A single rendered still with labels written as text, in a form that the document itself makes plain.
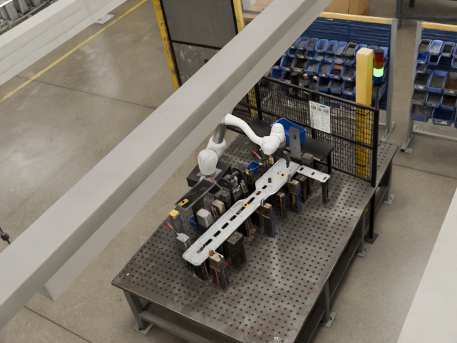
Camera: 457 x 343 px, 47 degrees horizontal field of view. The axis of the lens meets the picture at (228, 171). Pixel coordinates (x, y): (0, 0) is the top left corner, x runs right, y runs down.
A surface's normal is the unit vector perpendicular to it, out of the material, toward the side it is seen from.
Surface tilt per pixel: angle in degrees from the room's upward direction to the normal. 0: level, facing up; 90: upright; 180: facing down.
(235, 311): 0
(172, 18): 91
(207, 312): 0
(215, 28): 92
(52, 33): 90
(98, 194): 0
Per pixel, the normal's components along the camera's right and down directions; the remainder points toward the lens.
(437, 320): -0.15, -0.75
